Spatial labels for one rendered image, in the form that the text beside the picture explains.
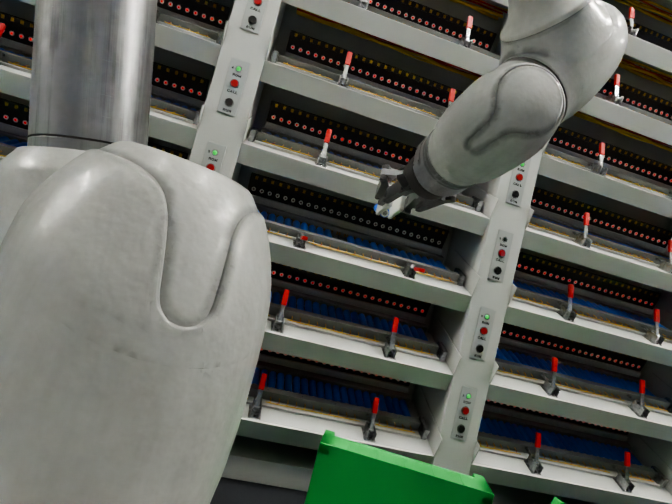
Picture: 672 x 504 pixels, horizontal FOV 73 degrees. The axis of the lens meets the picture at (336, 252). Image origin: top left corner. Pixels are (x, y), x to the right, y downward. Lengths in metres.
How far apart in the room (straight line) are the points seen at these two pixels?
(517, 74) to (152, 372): 0.42
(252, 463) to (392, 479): 0.38
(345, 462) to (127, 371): 0.65
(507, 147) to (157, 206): 0.36
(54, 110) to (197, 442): 0.31
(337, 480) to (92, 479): 0.65
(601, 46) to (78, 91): 0.55
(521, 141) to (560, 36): 0.15
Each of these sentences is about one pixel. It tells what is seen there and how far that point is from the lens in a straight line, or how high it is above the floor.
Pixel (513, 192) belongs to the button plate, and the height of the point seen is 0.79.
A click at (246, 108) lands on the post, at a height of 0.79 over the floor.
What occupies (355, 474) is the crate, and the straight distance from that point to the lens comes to 0.86.
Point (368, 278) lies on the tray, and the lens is 1.05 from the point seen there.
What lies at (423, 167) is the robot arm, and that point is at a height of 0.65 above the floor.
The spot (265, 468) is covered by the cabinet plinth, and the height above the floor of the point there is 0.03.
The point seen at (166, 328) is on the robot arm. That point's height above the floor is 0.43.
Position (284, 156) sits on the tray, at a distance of 1.03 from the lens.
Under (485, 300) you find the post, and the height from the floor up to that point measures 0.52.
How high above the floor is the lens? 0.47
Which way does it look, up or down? 4 degrees up
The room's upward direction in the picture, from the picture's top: 15 degrees clockwise
